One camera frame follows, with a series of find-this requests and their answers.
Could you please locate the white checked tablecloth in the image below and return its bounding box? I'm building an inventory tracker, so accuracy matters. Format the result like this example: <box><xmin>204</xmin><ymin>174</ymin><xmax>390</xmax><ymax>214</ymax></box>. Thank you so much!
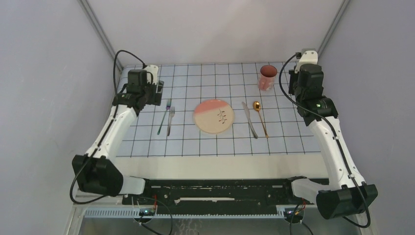
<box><xmin>117</xmin><ymin>63</ymin><xmax>319</xmax><ymax>157</ymax></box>

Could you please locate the pink patterned mug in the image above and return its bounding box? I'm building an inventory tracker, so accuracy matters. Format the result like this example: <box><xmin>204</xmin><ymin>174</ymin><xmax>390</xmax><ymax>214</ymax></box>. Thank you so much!
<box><xmin>258</xmin><ymin>65</ymin><xmax>277</xmax><ymax>91</ymax></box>

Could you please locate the metal spoon wooden handle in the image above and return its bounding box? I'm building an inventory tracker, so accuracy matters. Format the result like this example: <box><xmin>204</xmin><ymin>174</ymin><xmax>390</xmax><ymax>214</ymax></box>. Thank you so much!
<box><xmin>253</xmin><ymin>101</ymin><xmax>269</xmax><ymax>138</ymax></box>

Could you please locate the silver metal fork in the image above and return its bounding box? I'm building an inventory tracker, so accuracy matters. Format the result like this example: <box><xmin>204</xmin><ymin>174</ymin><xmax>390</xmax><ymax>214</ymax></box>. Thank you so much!
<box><xmin>166</xmin><ymin>106</ymin><xmax>175</xmax><ymax>136</ymax></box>

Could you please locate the metal cutlery piece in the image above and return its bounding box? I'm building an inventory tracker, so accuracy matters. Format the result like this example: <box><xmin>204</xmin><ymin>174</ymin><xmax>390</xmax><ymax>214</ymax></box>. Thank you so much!
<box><xmin>241</xmin><ymin>102</ymin><xmax>258</xmax><ymax>139</ymax></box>

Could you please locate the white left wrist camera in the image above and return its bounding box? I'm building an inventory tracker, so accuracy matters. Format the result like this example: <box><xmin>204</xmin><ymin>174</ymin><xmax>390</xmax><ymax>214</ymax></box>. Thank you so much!
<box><xmin>144</xmin><ymin>65</ymin><xmax>159</xmax><ymax>85</ymax></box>

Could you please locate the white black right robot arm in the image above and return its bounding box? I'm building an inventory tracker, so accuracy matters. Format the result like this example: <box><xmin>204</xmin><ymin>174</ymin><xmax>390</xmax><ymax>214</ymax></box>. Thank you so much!
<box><xmin>283</xmin><ymin>64</ymin><xmax>378</xmax><ymax>219</ymax></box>

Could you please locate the white slotted cable duct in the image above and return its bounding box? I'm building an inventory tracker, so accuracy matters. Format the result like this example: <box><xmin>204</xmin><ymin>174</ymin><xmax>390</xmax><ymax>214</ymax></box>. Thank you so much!
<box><xmin>84</xmin><ymin>208</ymin><xmax>286</xmax><ymax>219</ymax></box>

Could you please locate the iridescent rainbow fork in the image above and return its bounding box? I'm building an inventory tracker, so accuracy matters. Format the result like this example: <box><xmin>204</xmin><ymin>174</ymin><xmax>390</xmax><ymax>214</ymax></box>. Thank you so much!
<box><xmin>157</xmin><ymin>99</ymin><xmax>172</xmax><ymax>135</ymax></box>

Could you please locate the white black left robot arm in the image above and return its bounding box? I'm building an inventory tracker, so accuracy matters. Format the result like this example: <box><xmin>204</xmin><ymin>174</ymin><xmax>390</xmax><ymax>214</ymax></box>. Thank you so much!
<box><xmin>72</xmin><ymin>65</ymin><xmax>164</xmax><ymax>204</ymax></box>

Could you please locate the cream pink branch plate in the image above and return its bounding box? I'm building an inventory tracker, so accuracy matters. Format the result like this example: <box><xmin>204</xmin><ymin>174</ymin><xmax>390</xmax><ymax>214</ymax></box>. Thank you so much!
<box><xmin>193</xmin><ymin>99</ymin><xmax>235</xmax><ymax>135</ymax></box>

